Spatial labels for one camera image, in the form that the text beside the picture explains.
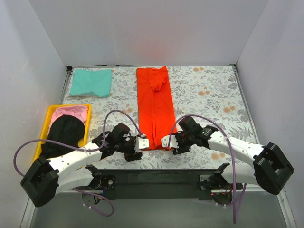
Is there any orange t shirt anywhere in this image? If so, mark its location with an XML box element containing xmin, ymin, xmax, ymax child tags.
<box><xmin>136</xmin><ymin>66</ymin><xmax>177</xmax><ymax>150</ymax></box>

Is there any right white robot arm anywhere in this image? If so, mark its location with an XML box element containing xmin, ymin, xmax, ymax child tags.
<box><xmin>161</xmin><ymin>115</ymin><xmax>295</xmax><ymax>195</ymax></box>

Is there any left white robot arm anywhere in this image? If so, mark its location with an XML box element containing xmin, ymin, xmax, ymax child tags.
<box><xmin>20</xmin><ymin>123</ymin><xmax>150</xmax><ymax>207</ymax></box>

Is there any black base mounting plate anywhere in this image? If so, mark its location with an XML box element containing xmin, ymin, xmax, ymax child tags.
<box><xmin>79</xmin><ymin>169</ymin><xmax>232</xmax><ymax>200</ymax></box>

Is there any yellow plastic tray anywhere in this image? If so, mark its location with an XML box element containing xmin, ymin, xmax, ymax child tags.
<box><xmin>40</xmin><ymin>104</ymin><xmax>92</xmax><ymax>147</ymax></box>

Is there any floral patterned table mat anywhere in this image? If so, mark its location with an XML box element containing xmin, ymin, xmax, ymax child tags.
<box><xmin>63</xmin><ymin>66</ymin><xmax>257</xmax><ymax>169</ymax></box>

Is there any pink t shirt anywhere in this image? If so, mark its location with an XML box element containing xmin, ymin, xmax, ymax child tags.
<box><xmin>49</xmin><ymin>105</ymin><xmax>88</xmax><ymax>129</ymax></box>

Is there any black t shirt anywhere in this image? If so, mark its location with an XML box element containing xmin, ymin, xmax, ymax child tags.
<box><xmin>39</xmin><ymin>115</ymin><xmax>85</xmax><ymax>159</ymax></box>

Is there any folded teal t shirt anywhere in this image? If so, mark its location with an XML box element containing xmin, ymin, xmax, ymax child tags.
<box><xmin>69</xmin><ymin>69</ymin><xmax>112</xmax><ymax>98</ymax></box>

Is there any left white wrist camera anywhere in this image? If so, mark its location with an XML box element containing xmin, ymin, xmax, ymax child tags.
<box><xmin>135</xmin><ymin>137</ymin><xmax>150</xmax><ymax>152</ymax></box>

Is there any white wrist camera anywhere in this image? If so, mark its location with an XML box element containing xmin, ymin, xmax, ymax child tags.
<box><xmin>135</xmin><ymin>137</ymin><xmax>150</xmax><ymax>152</ymax></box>
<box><xmin>161</xmin><ymin>135</ymin><xmax>179</xmax><ymax>149</ymax></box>

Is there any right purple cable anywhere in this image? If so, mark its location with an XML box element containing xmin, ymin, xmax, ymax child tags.
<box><xmin>168</xmin><ymin>114</ymin><xmax>247</xmax><ymax>225</ymax></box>

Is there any purple cable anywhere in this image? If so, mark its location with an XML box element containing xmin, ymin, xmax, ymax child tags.
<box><xmin>13</xmin><ymin>109</ymin><xmax>147</xmax><ymax>217</ymax></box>
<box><xmin>168</xmin><ymin>114</ymin><xmax>247</xmax><ymax>225</ymax></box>

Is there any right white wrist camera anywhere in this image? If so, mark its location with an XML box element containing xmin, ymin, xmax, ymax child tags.
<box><xmin>161</xmin><ymin>135</ymin><xmax>179</xmax><ymax>149</ymax></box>

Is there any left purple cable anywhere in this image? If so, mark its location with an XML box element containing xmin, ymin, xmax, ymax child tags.
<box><xmin>13</xmin><ymin>109</ymin><xmax>147</xmax><ymax>217</ymax></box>

